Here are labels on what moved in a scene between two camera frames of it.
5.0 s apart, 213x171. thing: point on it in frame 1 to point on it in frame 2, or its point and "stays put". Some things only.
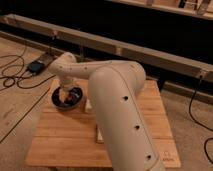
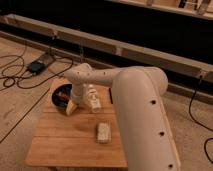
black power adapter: x=35 y=67 stays put
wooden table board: x=68 y=138 stays put
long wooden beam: x=106 y=47 stays put
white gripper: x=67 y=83 to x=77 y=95
